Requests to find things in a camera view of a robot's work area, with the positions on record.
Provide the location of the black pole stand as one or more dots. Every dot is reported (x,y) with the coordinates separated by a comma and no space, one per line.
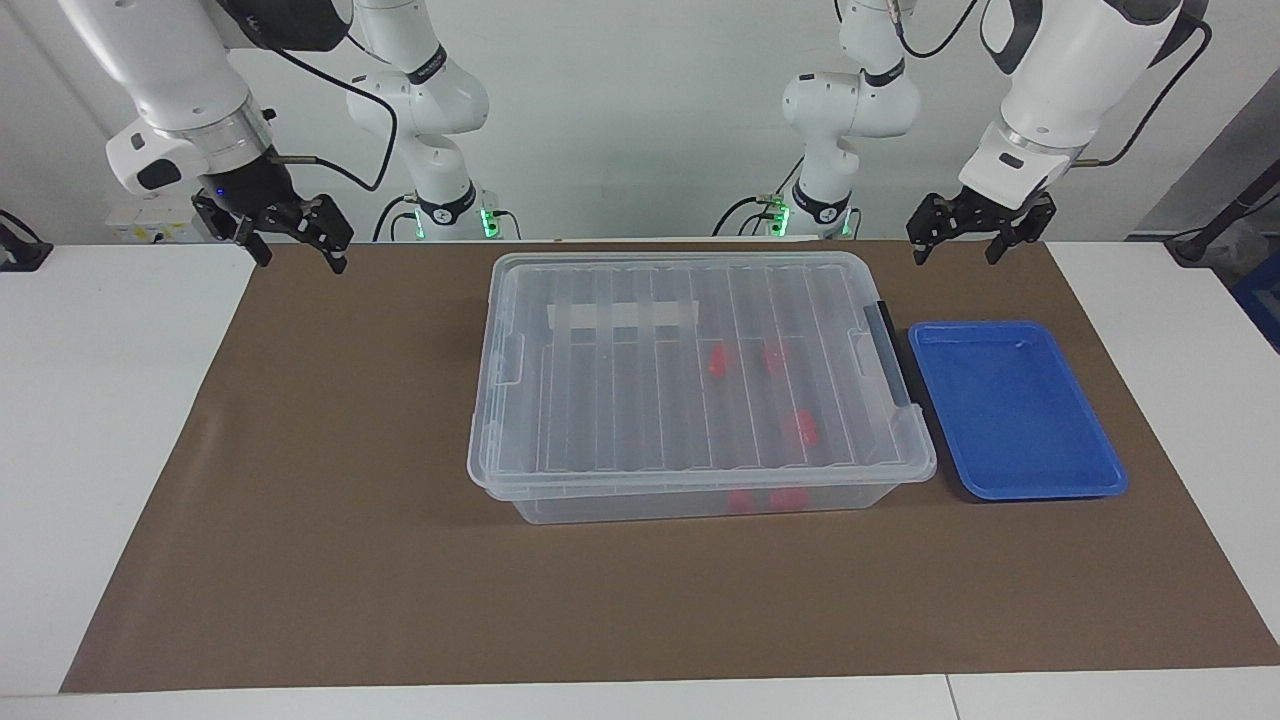
(1215,225)

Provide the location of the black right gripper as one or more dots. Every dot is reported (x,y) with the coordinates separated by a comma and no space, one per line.
(260,190)

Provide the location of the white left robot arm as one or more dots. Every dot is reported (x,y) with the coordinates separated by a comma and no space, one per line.
(1060,80)

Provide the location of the white power strip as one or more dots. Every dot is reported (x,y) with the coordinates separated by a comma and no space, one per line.
(150,222)

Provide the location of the red block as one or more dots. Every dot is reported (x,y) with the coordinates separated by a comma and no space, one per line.
(803,427)
(740,502)
(790,498)
(720,362)
(775,356)

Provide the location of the clear ribbed plastic lid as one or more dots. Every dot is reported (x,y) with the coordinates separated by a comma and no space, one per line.
(650,400)

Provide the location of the blue crate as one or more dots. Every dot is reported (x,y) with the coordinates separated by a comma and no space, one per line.
(1262,300)

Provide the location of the black clamp mount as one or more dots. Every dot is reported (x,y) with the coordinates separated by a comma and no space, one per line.
(20,250)

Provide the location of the clear plastic storage box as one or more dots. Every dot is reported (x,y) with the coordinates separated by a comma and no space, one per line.
(620,510)

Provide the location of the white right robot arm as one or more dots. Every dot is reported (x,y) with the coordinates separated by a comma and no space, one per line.
(190,80)

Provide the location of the brown table mat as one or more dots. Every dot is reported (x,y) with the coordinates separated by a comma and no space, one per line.
(300,600)

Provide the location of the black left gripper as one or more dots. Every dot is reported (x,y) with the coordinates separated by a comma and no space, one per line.
(1000,215)

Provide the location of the blue plastic tray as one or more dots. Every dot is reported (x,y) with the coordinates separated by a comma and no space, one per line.
(1020,420)

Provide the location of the white label strip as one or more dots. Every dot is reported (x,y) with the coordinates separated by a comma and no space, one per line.
(580,316)

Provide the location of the grey partition panel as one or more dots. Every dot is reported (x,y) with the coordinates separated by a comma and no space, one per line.
(1220,160)

